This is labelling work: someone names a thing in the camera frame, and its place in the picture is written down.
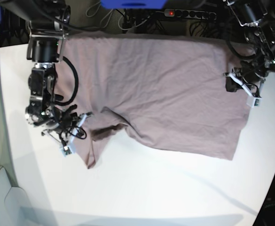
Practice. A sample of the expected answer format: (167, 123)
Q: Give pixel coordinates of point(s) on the black power strip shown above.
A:
(190, 14)

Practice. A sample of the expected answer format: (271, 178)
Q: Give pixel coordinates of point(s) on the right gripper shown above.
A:
(64, 126)

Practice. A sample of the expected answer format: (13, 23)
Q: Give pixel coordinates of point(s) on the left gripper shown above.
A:
(249, 81)

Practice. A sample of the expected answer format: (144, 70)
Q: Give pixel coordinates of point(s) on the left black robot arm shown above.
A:
(259, 31)

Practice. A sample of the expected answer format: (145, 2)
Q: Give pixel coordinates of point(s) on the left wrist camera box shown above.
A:
(253, 101)

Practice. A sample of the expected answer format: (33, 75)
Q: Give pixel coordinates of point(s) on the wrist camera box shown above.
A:
(253, 101)
(68, 149)

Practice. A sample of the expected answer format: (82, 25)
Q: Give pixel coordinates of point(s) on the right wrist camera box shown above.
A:
(68, 149)

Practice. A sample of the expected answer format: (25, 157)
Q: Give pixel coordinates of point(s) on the mauve pink t-shirt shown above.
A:
(167, 94)

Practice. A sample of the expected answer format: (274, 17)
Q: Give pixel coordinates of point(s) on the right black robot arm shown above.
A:
(48, 24)

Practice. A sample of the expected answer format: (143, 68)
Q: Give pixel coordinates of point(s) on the blue plastic bin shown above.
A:
(133, 4)

